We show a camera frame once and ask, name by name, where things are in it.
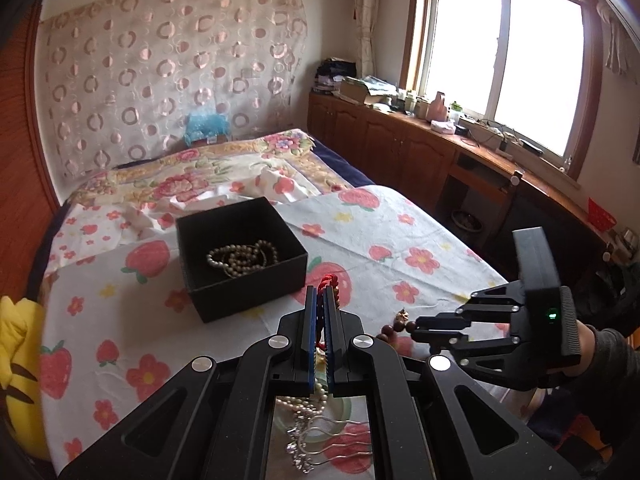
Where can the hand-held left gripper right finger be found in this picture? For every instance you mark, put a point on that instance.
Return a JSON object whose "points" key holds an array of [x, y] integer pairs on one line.
{"points": [[329, 320]]}

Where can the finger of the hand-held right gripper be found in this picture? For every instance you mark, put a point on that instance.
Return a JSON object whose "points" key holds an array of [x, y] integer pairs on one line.
{"points": [[450, 321], [480, 352]]}

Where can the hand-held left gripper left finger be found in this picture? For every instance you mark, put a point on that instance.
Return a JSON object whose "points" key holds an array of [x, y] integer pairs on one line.
{"points": [[312, 320]]}

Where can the black jewelry box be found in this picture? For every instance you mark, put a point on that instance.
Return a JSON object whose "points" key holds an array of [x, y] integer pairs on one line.
{"points": [[240, 265]]}

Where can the person's right forearm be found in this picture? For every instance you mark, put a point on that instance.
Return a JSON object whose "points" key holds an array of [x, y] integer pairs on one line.
{"points": [[617, 352]]}

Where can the person's right hand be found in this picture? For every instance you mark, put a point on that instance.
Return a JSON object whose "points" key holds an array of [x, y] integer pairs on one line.
{"points": [[587, 347]]}

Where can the pale green bangle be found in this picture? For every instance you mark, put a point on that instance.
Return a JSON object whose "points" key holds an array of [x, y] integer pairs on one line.
{"points": [[350, 405]]}

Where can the strawberry print bed sheet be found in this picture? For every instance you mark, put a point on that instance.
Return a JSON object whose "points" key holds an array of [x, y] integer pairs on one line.
{"points": [[390, 240]]}

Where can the silver hair pins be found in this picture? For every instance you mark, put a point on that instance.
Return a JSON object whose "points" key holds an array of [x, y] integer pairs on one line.
{"points": [[332, 447]]}

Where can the dark blue mattress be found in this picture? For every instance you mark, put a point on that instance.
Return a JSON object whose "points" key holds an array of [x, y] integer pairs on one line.
{"points": [[345, 165]]}

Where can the floral quilt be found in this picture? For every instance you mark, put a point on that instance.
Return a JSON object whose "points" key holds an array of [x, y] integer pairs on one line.
{"points": [[200, 175]]}

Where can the wooden cabinet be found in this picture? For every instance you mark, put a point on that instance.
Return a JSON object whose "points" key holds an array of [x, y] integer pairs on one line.
{"points": [[390, 145]]}

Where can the pink bottle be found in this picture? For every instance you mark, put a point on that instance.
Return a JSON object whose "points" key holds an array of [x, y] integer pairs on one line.
{"points": [[439, 107]]}

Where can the blue plastic bag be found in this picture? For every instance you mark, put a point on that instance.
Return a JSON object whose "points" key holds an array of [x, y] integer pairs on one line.
{"points": [[205, 127]]}

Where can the open cardboard box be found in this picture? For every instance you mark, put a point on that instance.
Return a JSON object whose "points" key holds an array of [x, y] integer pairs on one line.
{"points": [[365, 90]]}

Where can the pile of folded clothes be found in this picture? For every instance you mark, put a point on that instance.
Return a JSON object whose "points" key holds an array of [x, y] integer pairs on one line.
{"points": [[332, 75]]}

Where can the short ruffled window curtain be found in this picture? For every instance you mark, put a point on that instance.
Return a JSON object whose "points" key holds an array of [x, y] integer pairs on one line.
{"points": [[617, 40]]}

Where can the yellow plush toy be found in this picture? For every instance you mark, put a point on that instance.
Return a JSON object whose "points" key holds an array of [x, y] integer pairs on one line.
{"points": [[17, 360]]}

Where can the cream window curtain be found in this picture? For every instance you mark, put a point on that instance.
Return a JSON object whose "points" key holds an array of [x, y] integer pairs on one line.
{"points": [[367, 20]]}

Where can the wooden wardrobe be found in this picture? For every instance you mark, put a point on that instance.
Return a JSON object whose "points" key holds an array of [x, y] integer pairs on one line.
{"points": [[25, 160]]}

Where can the wooden frame window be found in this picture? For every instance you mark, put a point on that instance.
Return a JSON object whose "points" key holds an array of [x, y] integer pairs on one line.
{"points": [[500, 45]]}

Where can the circle pattern wall curtain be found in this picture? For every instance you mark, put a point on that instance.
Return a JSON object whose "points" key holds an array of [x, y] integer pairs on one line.
{"points": [[165, 60]]}

